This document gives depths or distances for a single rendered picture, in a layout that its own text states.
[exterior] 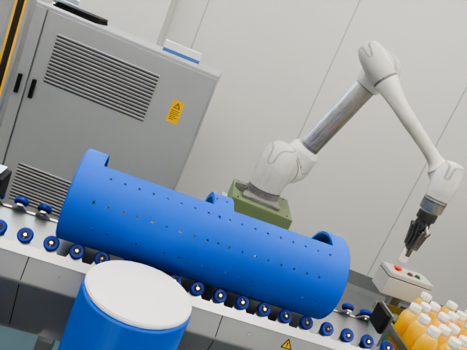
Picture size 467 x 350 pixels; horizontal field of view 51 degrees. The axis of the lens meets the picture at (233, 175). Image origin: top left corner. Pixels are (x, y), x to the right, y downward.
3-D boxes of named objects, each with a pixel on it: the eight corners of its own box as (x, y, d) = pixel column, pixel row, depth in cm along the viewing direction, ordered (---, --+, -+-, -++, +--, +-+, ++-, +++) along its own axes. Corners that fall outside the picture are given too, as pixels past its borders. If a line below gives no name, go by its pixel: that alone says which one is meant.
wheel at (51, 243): (46, 234, 144) (46, 232, 142) (62, 239, 144) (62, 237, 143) (40, 248, 142) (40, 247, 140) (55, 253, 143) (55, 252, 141)
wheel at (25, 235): (21, 226, 142) (20, 224, 140) (36, 230, 143) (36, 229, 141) (14, 240, 140) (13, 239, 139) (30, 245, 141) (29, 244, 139)
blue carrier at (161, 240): (67, 219, 165) (94, 140, 160) (301, 294, 182) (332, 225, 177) (46, 251, 138) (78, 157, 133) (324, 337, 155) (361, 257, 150)
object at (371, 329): (362, 327, 179) (377, 298, 176) (367, 329, 180) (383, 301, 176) (372, 344, 170) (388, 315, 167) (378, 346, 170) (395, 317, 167)
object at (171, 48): (162, 49, 320) (166, 38, 318) (196, 63, 325) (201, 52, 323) (161, 51, 308) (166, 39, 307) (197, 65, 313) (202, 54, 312)
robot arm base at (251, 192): (234, 181, 233) (239, 171, 232) (277, 199, 235) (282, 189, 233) (233, 193, 216) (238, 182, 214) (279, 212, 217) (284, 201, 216)
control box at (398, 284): (371, 280, 207) (382, 259, 205) (411, 294, 211) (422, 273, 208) (380, 292, 198) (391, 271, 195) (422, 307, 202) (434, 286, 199)
